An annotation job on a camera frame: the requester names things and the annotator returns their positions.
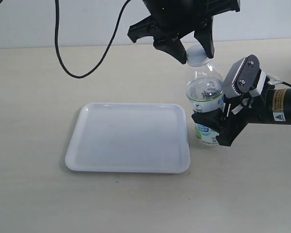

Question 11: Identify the white rectangular plastic tray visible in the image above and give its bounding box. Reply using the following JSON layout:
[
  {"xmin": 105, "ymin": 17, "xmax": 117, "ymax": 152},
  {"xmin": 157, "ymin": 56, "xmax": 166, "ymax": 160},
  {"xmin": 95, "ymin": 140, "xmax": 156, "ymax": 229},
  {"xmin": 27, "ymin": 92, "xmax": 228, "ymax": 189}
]
[{"xmin": 65, "ymin": 102, "xmax": 191, "ymax": 174}]

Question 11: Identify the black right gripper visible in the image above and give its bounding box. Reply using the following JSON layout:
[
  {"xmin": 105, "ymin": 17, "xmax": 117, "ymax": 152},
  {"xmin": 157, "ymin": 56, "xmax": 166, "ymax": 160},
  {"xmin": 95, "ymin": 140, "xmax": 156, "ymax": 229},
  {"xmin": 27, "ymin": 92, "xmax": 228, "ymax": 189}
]
[{"xmin": 192, "ymin": 90, "xmax": 274, "ymax": 147}]

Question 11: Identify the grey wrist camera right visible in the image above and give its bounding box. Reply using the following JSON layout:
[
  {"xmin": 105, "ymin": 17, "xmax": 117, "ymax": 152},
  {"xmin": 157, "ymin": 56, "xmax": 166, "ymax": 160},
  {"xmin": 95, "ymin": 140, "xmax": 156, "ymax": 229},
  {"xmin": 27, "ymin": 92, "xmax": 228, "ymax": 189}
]
[{"xmin": 222, "ymin": 54, "xmax": 267, "ymax": 99}]

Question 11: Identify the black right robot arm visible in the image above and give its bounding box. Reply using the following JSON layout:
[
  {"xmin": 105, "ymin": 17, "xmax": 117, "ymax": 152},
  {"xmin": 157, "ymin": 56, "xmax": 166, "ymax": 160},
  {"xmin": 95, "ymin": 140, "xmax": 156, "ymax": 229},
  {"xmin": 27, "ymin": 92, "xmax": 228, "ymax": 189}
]
[{"xmin": 192, "ymin": 76, "xmax": 291, "ymax": 147}]

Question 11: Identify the clear plastic water bottle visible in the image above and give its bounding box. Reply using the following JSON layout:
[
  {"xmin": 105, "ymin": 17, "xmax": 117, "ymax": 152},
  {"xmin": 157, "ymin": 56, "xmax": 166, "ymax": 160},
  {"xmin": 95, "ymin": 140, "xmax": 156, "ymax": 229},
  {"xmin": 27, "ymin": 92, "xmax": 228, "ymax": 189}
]
[{"xmin": 185, "ymin": 62, "xmax": 225, "ymax": 146}]

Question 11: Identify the black cable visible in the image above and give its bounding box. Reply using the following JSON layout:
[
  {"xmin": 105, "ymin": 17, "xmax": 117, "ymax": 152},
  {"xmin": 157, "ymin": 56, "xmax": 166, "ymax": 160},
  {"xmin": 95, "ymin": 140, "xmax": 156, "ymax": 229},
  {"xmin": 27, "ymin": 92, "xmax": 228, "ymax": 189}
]
[{"xmin": 54, "ymin": 0, "xmax": 131, "ymax": 79}]

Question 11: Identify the white bottle cap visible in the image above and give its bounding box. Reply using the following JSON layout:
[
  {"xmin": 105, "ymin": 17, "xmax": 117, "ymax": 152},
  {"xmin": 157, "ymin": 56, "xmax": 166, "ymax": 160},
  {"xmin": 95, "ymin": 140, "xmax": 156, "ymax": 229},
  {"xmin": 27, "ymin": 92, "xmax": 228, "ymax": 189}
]
[{"xmin": 186, "ymin": 45, "xmax": 210, "ymax": 67}]

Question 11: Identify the white cable at right wrist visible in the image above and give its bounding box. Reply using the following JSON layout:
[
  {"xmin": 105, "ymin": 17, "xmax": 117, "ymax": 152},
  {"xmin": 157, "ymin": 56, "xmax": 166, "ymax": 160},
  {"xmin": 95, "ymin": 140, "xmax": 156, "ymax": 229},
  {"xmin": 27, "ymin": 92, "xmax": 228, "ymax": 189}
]
[{"xmin": 266, "ymin": 74, "xmax": 291, "ymax": 88}]

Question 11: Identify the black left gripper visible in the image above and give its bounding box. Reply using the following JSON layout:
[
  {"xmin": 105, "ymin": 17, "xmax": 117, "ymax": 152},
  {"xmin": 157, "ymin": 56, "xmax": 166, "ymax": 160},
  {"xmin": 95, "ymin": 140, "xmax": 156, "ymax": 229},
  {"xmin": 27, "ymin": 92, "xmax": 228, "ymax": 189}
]
[{"xmin": 128, "ymin": 0, "xmax": 240, "ymax": 64}]

